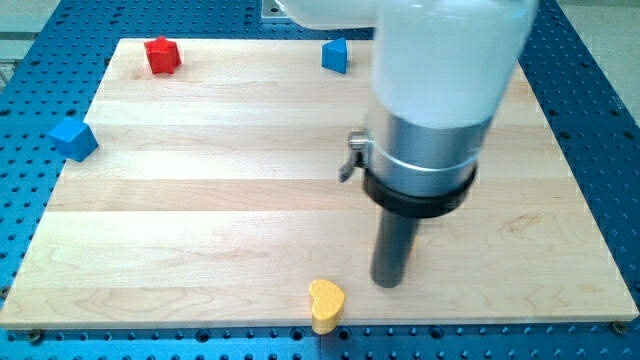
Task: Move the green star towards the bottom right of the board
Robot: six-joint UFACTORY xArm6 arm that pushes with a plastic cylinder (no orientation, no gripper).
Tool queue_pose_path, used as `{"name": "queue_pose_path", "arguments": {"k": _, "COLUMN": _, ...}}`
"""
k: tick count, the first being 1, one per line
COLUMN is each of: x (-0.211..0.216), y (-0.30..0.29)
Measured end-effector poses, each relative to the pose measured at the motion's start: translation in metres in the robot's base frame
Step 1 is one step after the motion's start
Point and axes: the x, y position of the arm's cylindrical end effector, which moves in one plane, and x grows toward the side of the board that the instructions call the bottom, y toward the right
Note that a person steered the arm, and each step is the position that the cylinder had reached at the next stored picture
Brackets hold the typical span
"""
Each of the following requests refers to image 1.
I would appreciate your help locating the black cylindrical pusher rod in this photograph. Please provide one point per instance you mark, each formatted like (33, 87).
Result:
(394, 243)

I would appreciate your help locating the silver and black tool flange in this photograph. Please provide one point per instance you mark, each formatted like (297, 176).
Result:
(414, 170)

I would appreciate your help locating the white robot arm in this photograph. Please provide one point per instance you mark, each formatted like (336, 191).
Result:
(439, 70)

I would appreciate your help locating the light wooden board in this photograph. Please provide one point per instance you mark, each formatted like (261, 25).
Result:
(213, 201)

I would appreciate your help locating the red star block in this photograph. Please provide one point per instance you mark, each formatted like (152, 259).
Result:
(163, 55)

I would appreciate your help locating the yellow heart block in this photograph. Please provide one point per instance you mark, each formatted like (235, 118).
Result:
(327, 306)

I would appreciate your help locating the blue triangular block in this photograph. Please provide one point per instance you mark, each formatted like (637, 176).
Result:
(334, 55)

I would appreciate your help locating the blue cube block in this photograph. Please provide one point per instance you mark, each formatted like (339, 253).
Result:
(73, 139)

